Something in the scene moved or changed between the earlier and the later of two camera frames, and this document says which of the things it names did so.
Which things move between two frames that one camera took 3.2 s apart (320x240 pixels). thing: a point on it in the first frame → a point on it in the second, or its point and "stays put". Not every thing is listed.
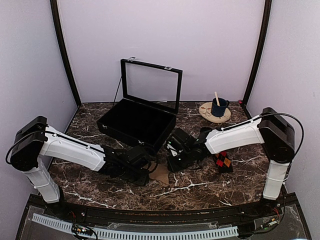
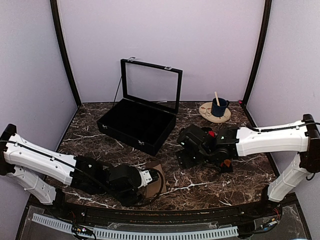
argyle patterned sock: (223, 162) stays put
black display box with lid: (146, 115) stays put
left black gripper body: (130, 175) → (129, 202)
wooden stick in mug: (216, 96) stays put
